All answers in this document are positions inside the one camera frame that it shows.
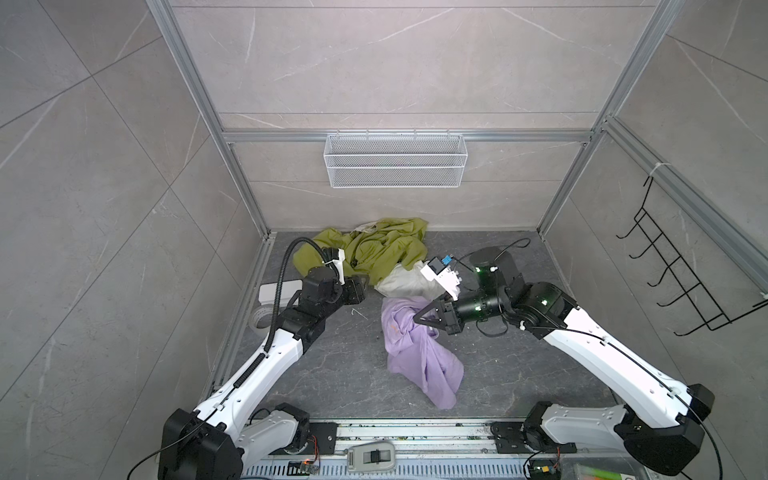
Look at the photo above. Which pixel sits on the grey handheld controller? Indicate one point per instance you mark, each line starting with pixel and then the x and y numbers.
pixel 373 457

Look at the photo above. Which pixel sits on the green marker pen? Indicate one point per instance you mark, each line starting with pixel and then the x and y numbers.
pixel 584 472

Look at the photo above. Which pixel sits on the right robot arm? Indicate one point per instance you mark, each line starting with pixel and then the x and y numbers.
pixel 659 421

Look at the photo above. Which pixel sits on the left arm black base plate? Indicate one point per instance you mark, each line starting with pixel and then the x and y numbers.
pixel 314 437

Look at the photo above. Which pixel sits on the white wire mesh basket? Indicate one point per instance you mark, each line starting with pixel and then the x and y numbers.
pixel 395 160

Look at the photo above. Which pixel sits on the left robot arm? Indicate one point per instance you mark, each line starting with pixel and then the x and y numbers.
pixel 217 438

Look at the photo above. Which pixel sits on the white cloth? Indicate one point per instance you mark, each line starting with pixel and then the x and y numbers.
pixel 402 283

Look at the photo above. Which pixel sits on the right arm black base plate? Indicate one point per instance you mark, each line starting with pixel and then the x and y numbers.
pixel 512 437

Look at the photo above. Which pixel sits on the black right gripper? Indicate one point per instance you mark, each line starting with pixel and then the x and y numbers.
pixel 451 320

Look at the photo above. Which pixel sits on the purple cloth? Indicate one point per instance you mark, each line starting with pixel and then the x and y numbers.
pixel 414 352

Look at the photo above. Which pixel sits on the grey tape roll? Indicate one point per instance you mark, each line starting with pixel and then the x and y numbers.
pixel 260 320

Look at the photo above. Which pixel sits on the green cloth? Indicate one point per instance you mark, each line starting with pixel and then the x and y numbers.
pixel 376 248

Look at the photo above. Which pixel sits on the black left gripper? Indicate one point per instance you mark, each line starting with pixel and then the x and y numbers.
pixel 355 289

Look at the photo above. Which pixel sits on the black wire hook rack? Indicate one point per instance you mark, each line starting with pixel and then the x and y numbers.
pixel 690 289

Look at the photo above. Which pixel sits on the white plastic box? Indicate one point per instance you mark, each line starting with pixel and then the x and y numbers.
pixel 268 292

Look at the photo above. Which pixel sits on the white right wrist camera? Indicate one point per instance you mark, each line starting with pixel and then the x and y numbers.
pixel 441 271

